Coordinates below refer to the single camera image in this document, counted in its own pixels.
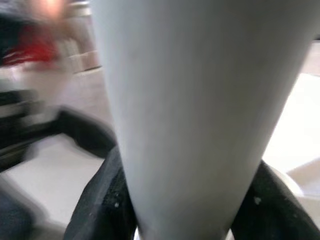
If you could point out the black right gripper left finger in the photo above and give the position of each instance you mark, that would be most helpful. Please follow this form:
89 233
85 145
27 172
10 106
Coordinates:
105 200

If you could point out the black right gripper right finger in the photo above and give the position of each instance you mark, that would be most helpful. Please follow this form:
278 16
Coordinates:
272 215

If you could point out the red printed box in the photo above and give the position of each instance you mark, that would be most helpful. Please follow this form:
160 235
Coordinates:
37 51

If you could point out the white plastic table leg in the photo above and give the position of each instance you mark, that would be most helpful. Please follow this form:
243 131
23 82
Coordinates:
187 112

